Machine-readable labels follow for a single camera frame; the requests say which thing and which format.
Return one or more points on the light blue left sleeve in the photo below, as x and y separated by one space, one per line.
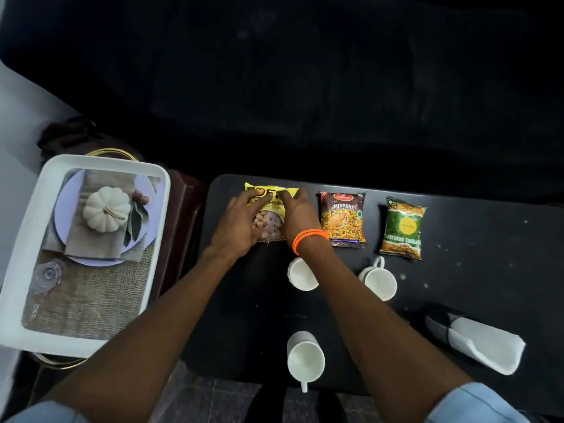
39 414

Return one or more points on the green snack packet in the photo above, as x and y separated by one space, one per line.
402 229

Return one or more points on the brown red snack packet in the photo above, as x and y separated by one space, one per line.
343 220

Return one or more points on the person's right hand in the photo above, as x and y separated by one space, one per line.
300 218

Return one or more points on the brown side table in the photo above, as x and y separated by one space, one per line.
180 224

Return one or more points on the person's left hand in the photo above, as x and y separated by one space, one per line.
235 229

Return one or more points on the dark bag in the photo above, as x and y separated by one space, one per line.
66 136

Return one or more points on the person's left forearm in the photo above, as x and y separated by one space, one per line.
145 343

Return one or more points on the light blue sleeve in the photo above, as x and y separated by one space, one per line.
39 414
476 405

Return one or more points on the white tray with pumpkin print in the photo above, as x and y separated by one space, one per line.
88 277

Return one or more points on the black sofa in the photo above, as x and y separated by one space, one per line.
308 83

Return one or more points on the white folded napkin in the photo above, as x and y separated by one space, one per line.
484 343

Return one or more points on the white cup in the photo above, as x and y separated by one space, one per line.
381 281
300 275
305 359

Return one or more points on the person's right forearm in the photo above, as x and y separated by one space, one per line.
374 330

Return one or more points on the yellow snack packet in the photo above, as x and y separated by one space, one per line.
272 218

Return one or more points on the light blue right sleeve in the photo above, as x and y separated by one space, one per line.
476 405

